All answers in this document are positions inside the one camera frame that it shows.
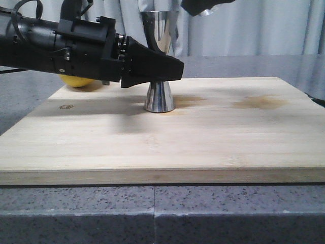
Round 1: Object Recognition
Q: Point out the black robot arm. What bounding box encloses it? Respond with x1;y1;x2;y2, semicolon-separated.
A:
1;12;184;88

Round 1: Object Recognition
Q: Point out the bamboo cutting board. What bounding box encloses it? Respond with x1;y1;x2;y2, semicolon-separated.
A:
1;77;324;185

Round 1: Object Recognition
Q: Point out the clear glass beaker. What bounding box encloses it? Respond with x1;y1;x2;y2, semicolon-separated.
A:
199;5;219;17

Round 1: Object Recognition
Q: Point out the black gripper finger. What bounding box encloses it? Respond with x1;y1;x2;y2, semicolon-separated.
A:
181;0;234;17

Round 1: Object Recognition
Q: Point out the yellow lemon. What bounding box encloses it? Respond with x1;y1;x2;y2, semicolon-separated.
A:
59;75;95;88

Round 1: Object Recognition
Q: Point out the black cutting board handle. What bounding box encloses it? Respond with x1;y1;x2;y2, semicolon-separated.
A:
307;94;325;108

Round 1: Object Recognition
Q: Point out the steel double jigger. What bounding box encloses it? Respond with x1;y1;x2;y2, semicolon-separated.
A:
144;11;178;113

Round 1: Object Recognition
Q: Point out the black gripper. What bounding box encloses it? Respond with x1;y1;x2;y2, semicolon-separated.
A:
52;11;184;88

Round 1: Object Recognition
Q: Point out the grey curtain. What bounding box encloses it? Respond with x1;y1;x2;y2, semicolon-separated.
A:
0;0;325;59

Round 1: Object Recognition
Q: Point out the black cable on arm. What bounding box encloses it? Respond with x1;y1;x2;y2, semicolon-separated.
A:
5;0;44;41

